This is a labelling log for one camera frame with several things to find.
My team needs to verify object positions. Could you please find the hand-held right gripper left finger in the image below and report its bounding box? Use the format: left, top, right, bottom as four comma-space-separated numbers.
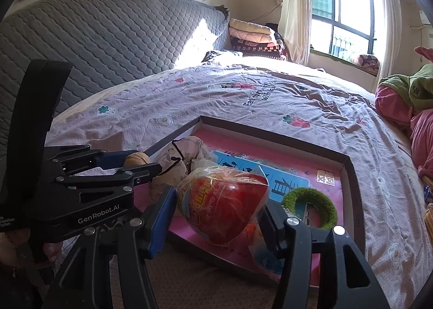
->
51, 185, 177, 309

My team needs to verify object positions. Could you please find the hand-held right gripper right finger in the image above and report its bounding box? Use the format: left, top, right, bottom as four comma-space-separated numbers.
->
258, 202, 383, 309

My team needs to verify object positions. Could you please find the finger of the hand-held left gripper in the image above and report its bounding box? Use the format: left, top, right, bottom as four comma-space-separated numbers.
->
54, 162, 163, 203
47, 144, 137, 174

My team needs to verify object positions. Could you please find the walnut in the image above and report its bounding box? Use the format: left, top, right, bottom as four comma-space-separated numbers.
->
123, 151, 151, 168

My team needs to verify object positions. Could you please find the beige organza scrunchie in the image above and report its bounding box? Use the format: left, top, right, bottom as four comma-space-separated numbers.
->
149, 136, 217, 201

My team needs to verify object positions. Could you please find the red toy egg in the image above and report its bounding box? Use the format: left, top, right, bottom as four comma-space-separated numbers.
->
176, 165, 271, 247

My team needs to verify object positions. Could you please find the green knitted ring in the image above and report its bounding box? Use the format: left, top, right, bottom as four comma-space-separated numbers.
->
281, 187, 339, 228

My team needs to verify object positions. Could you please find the grey shallow cardboard box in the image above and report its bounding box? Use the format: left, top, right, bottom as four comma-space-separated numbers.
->
142, 115, 366, 291

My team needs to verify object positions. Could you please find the person's left hand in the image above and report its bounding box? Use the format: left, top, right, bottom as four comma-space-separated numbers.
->
0, 229, 63, 267

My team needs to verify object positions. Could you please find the pink printed board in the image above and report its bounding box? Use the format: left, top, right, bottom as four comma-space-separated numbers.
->
169, 129, 346, 287

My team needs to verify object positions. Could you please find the grey quilted headboard cover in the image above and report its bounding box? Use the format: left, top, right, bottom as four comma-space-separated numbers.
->
0, 0, 232, 161

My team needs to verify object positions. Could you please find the strawberry printed bed sheet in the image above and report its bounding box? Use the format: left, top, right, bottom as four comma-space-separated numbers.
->
44, 60, 430, 309

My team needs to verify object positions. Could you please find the dark floral cloth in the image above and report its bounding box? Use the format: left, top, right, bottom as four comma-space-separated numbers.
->
202, 50, 244, 62

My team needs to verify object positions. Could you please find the maroon patterned folded blanket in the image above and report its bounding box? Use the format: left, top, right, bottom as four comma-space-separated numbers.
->
230, 37, 286, 59

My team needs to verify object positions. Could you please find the pink folded blanket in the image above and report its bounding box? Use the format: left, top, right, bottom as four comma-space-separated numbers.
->
230, 30, 276, 44

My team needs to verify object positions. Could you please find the pink duvet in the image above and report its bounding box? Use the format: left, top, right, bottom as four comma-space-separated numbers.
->
375, 86, 433, 181

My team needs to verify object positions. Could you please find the cream folded blanket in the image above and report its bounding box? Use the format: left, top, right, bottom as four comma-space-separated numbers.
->
229, 18, 271, 37

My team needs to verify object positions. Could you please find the patterned rolled blanket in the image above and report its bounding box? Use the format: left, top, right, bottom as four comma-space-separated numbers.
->
352, 53, 381, 74

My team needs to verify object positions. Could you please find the black bag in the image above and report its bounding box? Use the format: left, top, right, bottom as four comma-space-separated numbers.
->
265, 23, 285, 42

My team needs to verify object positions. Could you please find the green fleece blanket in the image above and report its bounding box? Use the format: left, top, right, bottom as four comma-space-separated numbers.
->
378, 63, 433, 111

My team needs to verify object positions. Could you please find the cream curtain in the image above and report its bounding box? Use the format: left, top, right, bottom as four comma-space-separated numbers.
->
273, 0, 313, 66

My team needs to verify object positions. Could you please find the white sheer curtain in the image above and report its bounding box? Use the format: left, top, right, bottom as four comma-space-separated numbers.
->
372, 0, 403, 76

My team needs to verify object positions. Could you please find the long pink pillow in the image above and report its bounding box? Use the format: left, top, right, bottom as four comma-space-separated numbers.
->
414, 45, 433, 62

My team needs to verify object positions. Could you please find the dark framed window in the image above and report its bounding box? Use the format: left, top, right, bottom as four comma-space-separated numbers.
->
309, 0, 386, 62

